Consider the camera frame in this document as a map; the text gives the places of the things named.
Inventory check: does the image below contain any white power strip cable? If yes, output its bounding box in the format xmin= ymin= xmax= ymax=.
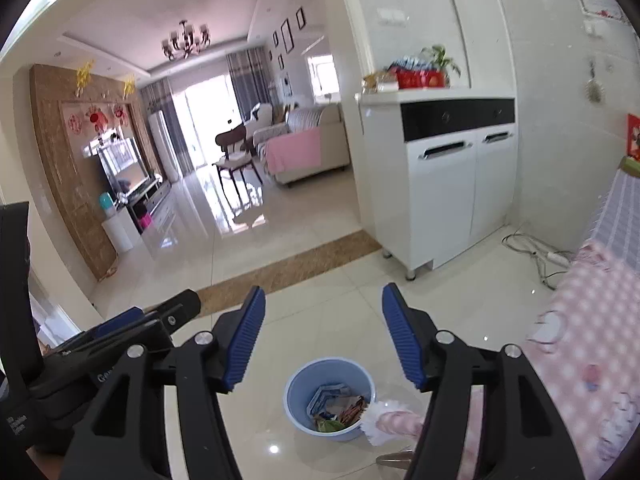
xmin=501 ymin=231 xmax=574 ymax=291

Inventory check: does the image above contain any white cylindrical bin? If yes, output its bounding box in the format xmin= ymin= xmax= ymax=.
xmin=102 ymin=208 xmax=140 ymax=256

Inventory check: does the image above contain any pink blanket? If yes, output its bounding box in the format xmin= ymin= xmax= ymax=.
xmin=265 ymin=127 xmax=321 ymax=174

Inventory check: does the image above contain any television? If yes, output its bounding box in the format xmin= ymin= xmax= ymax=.
xmin=98 ymin=138 xmax=150 ymax=198

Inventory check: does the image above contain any white sideboard cabinet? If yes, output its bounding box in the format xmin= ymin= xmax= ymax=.
xmin=357 ymin=89 xmax=518 ymax=281

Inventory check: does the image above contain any dark wooden chair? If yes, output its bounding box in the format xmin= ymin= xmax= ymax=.
xmin=213 ymin=124 xmax=264 ymax=197

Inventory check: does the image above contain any beige sofa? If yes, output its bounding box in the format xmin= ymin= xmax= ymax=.
xmin=252 ymin=104 xmax=350 ymax=185

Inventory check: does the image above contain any pink and purple checkered tablecloth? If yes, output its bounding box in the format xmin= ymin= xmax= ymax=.
xmin=361 ymin=171 xmax=639 ymax=479

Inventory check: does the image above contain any wooden table leg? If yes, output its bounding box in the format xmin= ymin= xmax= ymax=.
xmin=375 ymin=450 xmax=413 ymax=470

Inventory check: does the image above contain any red gift box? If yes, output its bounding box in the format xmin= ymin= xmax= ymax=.
xmin=396 ymin=70 xmax=447 ymax=90

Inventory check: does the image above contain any blue white plastic bag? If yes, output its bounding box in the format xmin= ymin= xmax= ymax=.
xmin=306 ymin=384 xmax=352 ymax=417

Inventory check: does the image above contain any light blue plastic bucket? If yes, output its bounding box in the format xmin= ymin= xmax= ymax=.
xmin=283 ymin=358 xmax=376 ymax=442

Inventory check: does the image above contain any black chandelier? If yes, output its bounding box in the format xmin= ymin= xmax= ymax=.
xmin=162 ymin=20 xmax=210 ymax=61

